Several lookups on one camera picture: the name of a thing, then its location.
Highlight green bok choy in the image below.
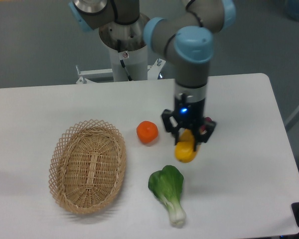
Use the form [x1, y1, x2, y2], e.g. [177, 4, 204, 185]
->
[148, 165, 186, 226]

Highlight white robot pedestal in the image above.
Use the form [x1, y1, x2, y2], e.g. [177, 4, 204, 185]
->
[76, 13, 166, 84]

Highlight woven wicker basket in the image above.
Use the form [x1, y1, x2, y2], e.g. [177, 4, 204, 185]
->
[48, 119, 127, 214]

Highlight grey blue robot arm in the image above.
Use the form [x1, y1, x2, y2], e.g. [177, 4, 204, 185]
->
[69, 0, 236, 149]

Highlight purple sweet potato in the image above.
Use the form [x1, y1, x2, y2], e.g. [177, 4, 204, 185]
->
[200, 117, 212, 134]

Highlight blue object top right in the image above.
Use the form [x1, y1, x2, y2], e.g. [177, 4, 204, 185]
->
[285, 0, 299, 21]

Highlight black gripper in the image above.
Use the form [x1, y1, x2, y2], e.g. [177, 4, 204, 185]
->
[161, 97, 216, 151]

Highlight orange tangerine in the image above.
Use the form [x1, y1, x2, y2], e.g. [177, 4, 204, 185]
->
[137, 120, 158, 144]

